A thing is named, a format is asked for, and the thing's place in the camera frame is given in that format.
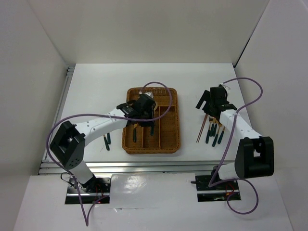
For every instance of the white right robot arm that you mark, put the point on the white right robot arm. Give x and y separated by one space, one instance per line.
255 153

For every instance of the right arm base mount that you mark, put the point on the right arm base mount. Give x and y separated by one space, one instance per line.
217 193

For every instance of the gold spoon pile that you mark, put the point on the gold spoon pile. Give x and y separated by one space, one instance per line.
209 132

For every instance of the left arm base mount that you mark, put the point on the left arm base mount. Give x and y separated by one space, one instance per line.
96 190

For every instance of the gold fork green handle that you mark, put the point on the gold fork green handle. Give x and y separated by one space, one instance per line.
108 139

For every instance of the gold knife green handle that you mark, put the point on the gold knife green handle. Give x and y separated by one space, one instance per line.
135 133

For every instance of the gold knife pile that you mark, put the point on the gold knife pile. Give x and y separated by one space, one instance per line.
213 128

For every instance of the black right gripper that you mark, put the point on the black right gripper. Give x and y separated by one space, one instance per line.
206 96

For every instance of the brown wicker cutlery tray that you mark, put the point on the brown wicker cutlery tray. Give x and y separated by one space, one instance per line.
166 138

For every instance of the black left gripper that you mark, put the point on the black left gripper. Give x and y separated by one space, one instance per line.
147 123

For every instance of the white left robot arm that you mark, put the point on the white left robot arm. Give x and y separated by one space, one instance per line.
70 140

